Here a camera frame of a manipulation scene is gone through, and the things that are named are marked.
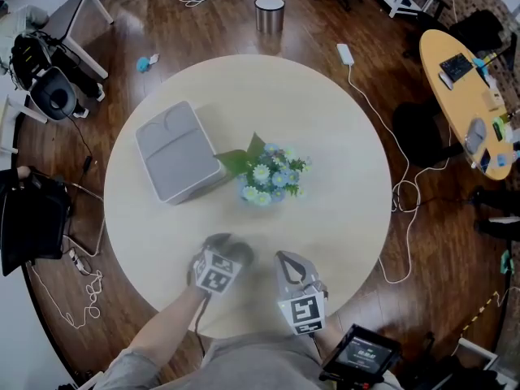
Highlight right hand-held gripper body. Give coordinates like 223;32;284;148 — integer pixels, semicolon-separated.
277;280;330;336

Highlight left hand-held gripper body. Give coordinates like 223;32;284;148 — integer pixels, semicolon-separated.
186;246;244;298

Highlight person's left forearm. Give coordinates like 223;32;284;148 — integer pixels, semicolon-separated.
127;284;209;362

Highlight person's right forearm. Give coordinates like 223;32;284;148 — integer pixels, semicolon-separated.
313;315;347;362

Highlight person's grey shirt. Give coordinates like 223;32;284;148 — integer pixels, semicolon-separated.
92;331;404;390

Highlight black screen device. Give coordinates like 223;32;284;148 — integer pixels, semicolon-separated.
318;323;404;386

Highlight potted blue white flowers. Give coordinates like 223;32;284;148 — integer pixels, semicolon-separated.
213;131;314;208

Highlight pale lidded storage box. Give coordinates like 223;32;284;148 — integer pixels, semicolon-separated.
134;99;228;206

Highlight small white power strip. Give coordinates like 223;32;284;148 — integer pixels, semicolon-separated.
67;249;87;275

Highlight round pale table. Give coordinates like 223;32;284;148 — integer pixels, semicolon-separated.
103;54;393;340

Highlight blue floor toy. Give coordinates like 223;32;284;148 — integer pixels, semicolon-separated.
135;53;161;74

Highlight grey pouch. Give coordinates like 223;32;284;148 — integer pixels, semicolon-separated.
463;117;488;156

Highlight grey white backpack unit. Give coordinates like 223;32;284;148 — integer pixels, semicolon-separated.
28;66;79;123

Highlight wooden oval table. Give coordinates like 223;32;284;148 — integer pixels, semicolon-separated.
418;28;515;182

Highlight steel trash can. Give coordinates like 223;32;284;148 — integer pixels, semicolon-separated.
253;0;287;36

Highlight beige small box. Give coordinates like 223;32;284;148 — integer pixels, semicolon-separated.
481;88;505;111

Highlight black keyboard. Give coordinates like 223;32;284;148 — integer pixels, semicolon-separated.
439;52;475;83

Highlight white-legged desk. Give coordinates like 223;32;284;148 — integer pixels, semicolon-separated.
41;0;115;80

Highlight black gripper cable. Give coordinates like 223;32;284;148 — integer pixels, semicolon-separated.
193;293;213;358

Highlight looped white cable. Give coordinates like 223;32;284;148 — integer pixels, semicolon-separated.
29;261;105;330

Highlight long white cable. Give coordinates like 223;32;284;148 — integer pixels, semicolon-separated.
346;63;454;286

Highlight white frame stool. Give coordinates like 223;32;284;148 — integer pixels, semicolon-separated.
0;94;48;156

